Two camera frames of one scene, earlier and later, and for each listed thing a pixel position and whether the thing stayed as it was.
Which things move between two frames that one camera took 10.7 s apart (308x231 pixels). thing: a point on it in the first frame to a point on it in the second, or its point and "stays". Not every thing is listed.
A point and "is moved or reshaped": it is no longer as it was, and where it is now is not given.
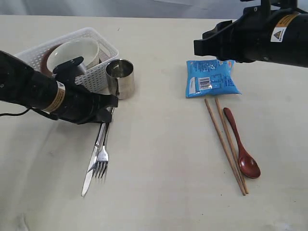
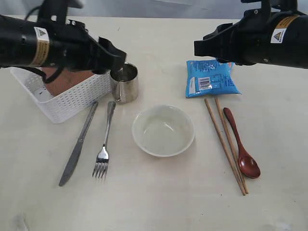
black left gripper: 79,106 to 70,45
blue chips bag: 210,77 stays
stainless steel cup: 120,74 is moved or reshaped
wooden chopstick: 230,143 stays
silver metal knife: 87,178 to 73,157
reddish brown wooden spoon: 249,165 stays
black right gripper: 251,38 stays
